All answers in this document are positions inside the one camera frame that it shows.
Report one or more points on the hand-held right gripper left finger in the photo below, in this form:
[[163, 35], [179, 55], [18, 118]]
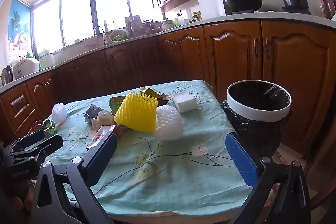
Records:
[[102, 153]]

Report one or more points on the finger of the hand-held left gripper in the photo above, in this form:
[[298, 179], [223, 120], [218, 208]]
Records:
[[44, 146], [26, 141]]

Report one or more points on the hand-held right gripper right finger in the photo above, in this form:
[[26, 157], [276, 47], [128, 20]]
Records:
[[241, 161]]

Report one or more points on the red and white wrapper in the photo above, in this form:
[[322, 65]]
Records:
[[101, 136]]

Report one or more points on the white-rimmed black trash bin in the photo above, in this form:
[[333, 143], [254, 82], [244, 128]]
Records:
[[249, 132]]

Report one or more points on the white round bin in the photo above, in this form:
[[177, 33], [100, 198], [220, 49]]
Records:
[[252, 111]]

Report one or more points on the yellow foam fruit net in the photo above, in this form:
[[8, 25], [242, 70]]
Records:
[[136, 113]]

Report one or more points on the large white foam fruit net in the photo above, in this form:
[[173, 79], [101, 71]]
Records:
[[169, 124]]

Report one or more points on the white foam block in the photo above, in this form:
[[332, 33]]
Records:
[[185, 103]]

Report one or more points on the person's left hand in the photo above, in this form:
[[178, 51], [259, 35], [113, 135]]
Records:
[[22, 195]]

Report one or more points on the red snack wrapper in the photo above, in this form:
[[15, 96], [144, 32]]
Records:
[[38, 124]]

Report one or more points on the beige crumpled tissue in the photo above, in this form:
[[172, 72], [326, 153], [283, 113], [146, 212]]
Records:
[[105, 117]]

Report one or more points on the small white foam fruit net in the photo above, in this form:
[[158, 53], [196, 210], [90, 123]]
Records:
[[59, 113]]

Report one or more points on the silver foil mat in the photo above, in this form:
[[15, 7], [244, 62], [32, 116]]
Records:
[[281, 157]]

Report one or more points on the grey crumpled paper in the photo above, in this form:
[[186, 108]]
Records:
[[93, 111]]

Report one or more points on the green snack wrapper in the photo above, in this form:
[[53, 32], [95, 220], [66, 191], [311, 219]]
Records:
[[116, 103]]

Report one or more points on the green floral tablecloth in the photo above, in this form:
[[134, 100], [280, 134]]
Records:
[[162, 161]]

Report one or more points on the metal kettle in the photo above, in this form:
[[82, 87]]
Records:
[[7, 75]]

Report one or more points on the white rice cooker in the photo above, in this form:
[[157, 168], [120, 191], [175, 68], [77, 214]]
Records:
[[26, 67]]

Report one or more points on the pale green cooker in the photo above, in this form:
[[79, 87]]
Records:
[[47, 60]]

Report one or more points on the wooden lower cabinets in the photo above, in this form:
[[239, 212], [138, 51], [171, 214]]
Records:
[[231, 56]]

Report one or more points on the basin of green vegetables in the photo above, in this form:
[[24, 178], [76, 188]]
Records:
[[118, 35]]

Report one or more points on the sink faucet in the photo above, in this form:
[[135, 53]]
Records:
[[101, 32]]

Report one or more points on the knife block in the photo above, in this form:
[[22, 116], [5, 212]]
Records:
[[132, 24]]

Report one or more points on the kitchen window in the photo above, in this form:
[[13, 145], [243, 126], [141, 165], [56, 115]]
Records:
[[76, 14]]

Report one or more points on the speckled kitchen countertop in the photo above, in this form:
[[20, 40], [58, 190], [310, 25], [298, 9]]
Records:
[[236, 18]]

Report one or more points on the small lidded pot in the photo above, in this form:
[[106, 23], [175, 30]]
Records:
[[168, 25]]

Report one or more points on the gas stove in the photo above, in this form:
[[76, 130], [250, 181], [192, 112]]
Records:
[[262, 12]]

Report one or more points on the seasoning jars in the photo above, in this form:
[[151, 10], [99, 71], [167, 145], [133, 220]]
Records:
[[197, 16]]

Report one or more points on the wall poster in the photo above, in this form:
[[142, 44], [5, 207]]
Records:
[[19, 24]]

